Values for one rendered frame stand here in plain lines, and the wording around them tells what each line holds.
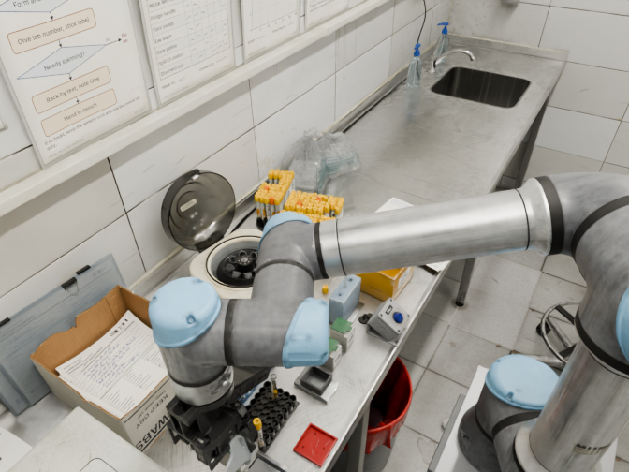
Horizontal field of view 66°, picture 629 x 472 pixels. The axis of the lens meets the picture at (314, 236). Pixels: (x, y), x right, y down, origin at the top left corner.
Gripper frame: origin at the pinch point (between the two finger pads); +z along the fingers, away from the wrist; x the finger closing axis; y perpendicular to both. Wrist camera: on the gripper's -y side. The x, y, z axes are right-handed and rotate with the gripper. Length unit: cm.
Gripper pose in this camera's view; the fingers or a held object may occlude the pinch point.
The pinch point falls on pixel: (235, 445)
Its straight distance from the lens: 82.5
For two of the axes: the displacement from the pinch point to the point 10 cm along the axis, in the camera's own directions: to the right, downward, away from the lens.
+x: 8.4, 3.4, -4.3
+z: 0.2, 7.7, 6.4
